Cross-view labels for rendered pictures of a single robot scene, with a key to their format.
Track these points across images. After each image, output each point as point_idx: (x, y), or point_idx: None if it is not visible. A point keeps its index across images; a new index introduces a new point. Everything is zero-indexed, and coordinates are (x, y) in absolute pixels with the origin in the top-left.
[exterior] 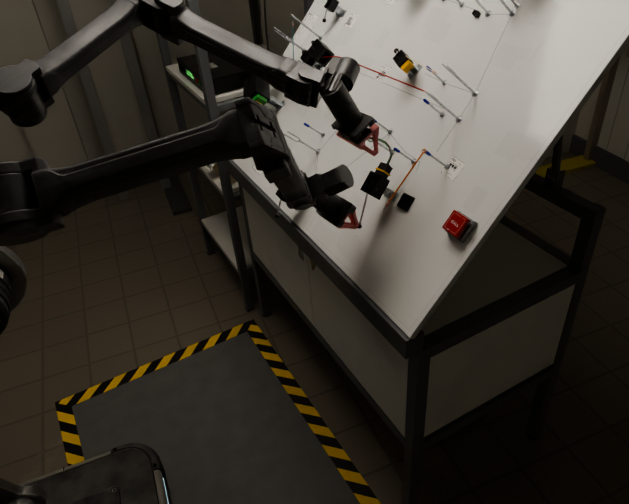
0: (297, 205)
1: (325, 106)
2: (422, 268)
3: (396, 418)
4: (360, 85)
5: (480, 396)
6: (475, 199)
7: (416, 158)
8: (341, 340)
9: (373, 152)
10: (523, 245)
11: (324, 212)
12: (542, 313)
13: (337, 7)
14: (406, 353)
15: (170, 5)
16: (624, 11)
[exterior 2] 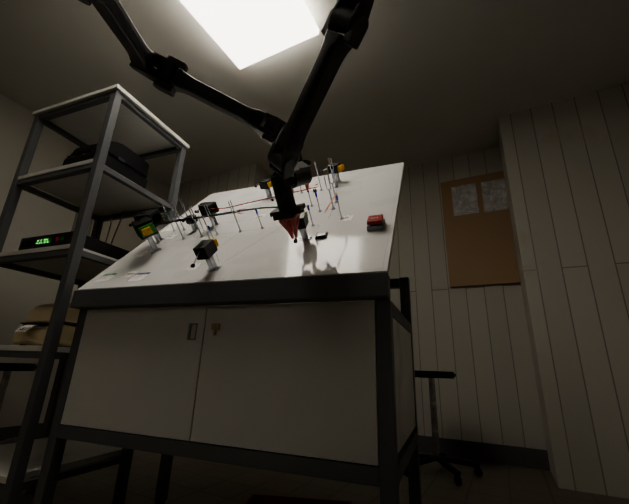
0: (289, 159)
1: (211, 237)
2: (363, 246)
3: (361, 443)
4: (242, 223)
5: (405, 424)
6: None
7: (314, 224)
8: (253, 407)
9: (307, 186)
10: None
11: (287, 199)
12: (408, 347)
13: None
14: (387, 287)
15: (182, 62)
16: (393, 174)
